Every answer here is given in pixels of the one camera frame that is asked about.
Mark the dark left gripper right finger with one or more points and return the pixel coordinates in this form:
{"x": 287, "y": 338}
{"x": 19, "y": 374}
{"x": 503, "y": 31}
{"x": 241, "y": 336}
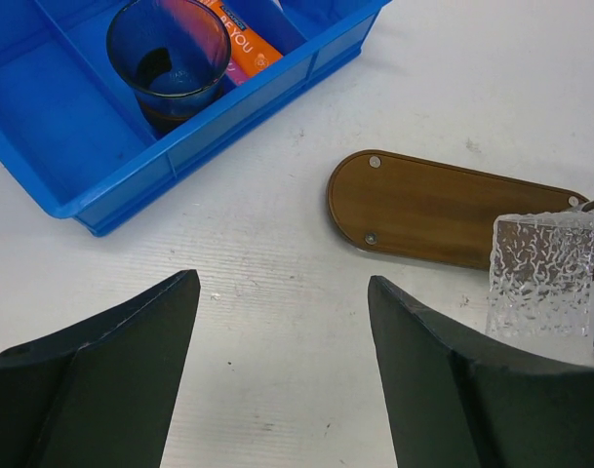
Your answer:
{"x": 458, "y": 398}

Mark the brown wooden oval tray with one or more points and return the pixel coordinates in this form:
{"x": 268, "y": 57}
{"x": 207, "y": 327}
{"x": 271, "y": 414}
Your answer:
{"x": 390, "y": 203}

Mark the blue plastic divided bin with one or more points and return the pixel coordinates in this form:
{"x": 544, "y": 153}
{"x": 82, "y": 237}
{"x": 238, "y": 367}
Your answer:
{"x": 72, "y": 133}

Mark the clear textured acrylic holder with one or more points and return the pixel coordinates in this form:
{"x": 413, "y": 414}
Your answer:
{"x": 542, "y": 277}

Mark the blue tinted glass cup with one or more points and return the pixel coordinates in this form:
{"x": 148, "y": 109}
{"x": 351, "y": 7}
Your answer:
{"x": 172, "y": 54}

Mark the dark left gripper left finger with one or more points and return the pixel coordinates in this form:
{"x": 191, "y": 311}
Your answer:
{"x": 102, "y": 392}

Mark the pink toothpaste tube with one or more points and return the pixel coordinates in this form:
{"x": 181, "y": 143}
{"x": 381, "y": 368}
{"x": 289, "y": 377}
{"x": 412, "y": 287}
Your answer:
{"x": 238, "y": 73}

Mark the orange toothpaste tube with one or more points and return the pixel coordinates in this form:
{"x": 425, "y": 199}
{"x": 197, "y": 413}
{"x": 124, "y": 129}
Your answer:
{"x": 250, "y": 51}

